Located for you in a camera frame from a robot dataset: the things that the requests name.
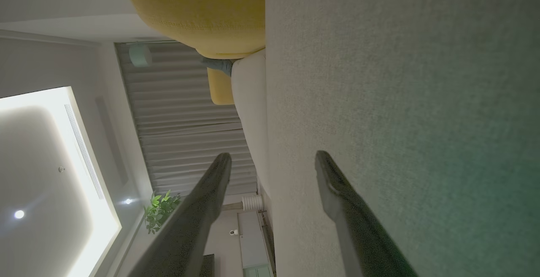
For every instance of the white ribbed cylinder vase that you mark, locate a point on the white ribbed cylinder vase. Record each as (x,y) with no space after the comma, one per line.
(252,202)

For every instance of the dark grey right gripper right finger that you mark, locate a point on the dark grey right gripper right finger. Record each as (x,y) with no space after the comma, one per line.
(358,234)

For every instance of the round ceiling spotlight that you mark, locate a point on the round ceiling spotlight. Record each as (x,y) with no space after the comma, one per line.
(19,214)

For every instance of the large grey fabric sofa seat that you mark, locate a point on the large grey fabric sofa seat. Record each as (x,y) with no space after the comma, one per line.
(422,99)

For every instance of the grey pleated curtain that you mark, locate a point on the grey pleated curtain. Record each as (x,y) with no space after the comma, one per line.
(181,133)

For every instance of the blue-grey cloth item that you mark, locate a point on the blue-grey cloth item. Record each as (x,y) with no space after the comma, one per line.
(219,63)

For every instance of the small yellow sofa back cushion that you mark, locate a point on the small yellow sofa back cushion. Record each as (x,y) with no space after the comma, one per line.
(220,87)

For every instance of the black flat screen TV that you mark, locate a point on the black flat screen TV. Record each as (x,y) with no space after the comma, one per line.
(207,267)

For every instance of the long grey sofa seat cushion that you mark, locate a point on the long grey sofa seat cushion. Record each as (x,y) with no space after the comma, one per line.
(251,112)

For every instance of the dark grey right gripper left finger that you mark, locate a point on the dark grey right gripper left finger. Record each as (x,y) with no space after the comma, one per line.
(185,234)

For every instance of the green leafy house plant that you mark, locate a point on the green leafy house plant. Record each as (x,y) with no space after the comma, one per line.
(159,211)

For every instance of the large yellow sofa back cushion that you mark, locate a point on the large yellow sofa back cushion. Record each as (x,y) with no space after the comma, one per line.
(202,11)

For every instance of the grey and mint TV cabinet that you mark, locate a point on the grey and mint TV cabinet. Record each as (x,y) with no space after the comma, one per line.
(253,243)

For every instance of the long white ceiling air vent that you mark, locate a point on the long white ceiling air vent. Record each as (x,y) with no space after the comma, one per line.
(84,150)

